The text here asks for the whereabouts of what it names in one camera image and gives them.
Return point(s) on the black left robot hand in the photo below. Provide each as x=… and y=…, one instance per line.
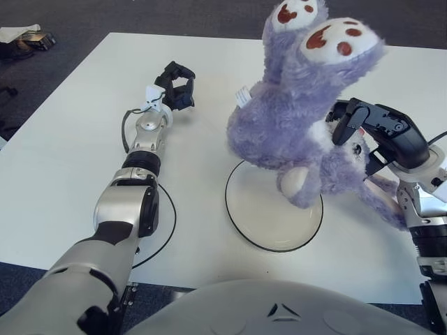
x=179, y=94

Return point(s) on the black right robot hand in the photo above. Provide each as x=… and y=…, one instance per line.
x=398, y=136

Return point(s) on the purple plush bunny doll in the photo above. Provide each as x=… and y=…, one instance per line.
x=286, y=122

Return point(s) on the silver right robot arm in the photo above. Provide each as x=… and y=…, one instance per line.
x=419, y=209

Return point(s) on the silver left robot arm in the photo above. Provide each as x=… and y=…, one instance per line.
x=122, y=209

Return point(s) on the white plate with black rim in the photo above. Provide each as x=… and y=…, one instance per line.
x=272, y=230

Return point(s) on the white crumpled cloth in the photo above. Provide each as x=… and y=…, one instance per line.
x=15, y=33

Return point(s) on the grey robot torso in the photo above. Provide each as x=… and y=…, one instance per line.
x=279, y=307

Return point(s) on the black metal table bracket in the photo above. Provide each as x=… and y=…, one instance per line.
x=130, y=295

